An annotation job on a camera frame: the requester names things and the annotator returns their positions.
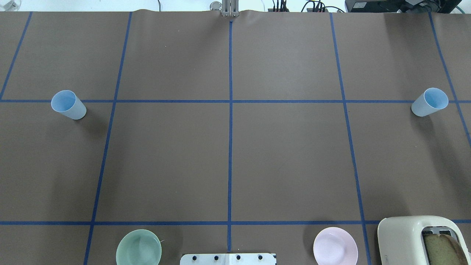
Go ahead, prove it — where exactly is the light blue cup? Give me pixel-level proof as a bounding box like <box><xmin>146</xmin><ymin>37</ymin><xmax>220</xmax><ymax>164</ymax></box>
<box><xmin>50</xmin><ymin>89</ymin><xmax>87</xmax><ymax>120</ymax></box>
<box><xmin>411</xmin><ymin>88</ymin><xmax>449</xmax><ymax>117</ymax></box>

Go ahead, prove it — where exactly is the brown table mat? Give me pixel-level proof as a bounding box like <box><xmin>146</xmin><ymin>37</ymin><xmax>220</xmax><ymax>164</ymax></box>
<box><xmin>0</xmin><ymin>10</ymin><xmax>470</xmax><ymax>265</ymax></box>

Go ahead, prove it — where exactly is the pink bowl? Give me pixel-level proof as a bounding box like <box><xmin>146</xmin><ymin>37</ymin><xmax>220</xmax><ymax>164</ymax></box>
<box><xmin>313</xmin><ymin>227</ymin><xmax>358</xmax><ymax>265</ymax></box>

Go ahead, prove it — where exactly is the green bowl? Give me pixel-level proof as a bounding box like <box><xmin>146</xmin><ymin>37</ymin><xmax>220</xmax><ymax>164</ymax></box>
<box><xmin>116</xmin><ymin>229</ymin><xmax>163</xmax><ymax>265</ymax></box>

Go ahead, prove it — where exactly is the cream toaster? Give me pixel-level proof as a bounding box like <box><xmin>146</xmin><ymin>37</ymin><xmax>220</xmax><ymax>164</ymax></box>
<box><xmin>377</xmin><ymin>215</ymin><xmax>470</xmax><ymax>265</ymax></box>

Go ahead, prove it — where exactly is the bread slice in toaster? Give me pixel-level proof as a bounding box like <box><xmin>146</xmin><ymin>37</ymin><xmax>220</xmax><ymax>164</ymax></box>
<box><xmin>423</xmin><ymin>234</ymin><xmax>469</xmax><ymax>265</ymax></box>

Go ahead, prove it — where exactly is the aluminium camera post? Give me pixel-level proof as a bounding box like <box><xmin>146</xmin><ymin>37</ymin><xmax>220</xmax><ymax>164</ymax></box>
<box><xmin>221</xmin><ymin>0</ymin><xmax>239</xmax><ymax>17</ymax></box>

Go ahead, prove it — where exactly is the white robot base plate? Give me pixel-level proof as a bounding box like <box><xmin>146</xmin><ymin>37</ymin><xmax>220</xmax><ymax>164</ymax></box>
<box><xmin>180</xmin><ymin>253</ymin><xmax>277</xmax><ymax>265</ymax></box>

